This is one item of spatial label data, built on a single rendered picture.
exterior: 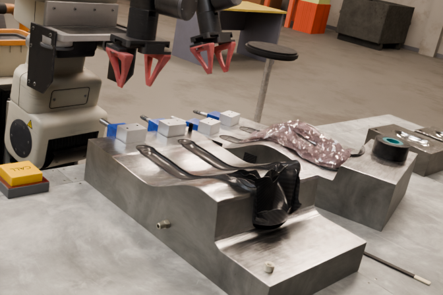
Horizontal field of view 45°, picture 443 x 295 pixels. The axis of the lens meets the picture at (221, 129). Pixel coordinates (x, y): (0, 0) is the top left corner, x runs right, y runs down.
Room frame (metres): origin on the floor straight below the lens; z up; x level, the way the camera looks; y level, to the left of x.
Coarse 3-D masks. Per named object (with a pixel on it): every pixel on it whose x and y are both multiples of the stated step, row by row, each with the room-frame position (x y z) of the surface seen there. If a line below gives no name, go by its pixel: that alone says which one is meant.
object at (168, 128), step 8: (144, 120) 1.18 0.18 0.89; (152, 120) 1.14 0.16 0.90; (160, 120) 1.11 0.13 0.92; (168, 120) 1.12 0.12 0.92; (176, 120) 1.13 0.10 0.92; (152, 128) 1.13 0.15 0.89; (160, 128) 1.11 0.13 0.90; (168, 128) 1.09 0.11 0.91; (176, 128) 1.10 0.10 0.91; (184, 128) 1.12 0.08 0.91; (168, 136) 1.09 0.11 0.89
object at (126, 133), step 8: (104, 120) 1.11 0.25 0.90; (112, 128) 1.05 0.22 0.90; (120, 128) 1.02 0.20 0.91; (128, 128) 1.02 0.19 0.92; (136, 128) 1.03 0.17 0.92; (144, 128) 1.04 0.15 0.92; (120, 136) 1.02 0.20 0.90; (128, 136) 1.01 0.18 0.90; (136, 136) 1.03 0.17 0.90; (144, 136) 1.04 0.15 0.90
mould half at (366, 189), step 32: (224, 128) 1.33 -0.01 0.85; (256, 128) 1.38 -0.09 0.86; (256, 160) 1.15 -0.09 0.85; (288, 160) 1.11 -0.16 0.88; (352, 160) 1.11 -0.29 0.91; (384, 160) 1.15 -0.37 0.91; (320, 192) 1.08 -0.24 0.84; (352, 192) 1.05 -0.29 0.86; (384, 192) 1.02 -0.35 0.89; (384, 224) 1.03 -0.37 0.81
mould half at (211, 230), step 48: (96, 144) 0.98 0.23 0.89; (144, 144) 1.02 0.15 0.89; (144, 192) 0.86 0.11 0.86; (192, 192) 0.78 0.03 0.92; (240, 192) 0.79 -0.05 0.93; (192, 240) 0.77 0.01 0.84; (240, 240) 0.76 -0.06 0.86; (288, 240) 0.79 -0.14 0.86; (336, 240) 0.83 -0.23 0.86; (240, 288) 0.69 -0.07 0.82; (288, 288) 0.69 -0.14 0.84
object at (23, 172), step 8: (0, 168) 0.91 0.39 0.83; (8, 168) 0.91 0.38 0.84; (16, 168) 0.92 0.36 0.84; (24, 168) 0.92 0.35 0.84; (32, 168) 0.93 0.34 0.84; (8, 176) 0.89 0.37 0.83; (16, 176) 0.88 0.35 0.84; (24, 176) 0.89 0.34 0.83; (32, 176) 0.90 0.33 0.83; (40, 176) 0.92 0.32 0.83; (16, 184) 0.88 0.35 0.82
